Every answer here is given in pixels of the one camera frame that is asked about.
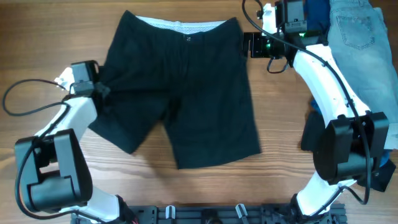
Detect black garment under pile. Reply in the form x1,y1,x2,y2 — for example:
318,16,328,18
301,111,396,192

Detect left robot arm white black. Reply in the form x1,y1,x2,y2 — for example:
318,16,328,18
14,81,139,223

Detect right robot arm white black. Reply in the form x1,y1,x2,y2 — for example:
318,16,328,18
242,32,389,222

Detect black shorts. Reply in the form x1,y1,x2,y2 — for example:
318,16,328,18
90,11,261,169

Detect dark blue garment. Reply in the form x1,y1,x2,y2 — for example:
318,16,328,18
303,0,330,34

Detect light blue denim shorts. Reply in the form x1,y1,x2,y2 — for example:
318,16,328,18
328,0,397,150

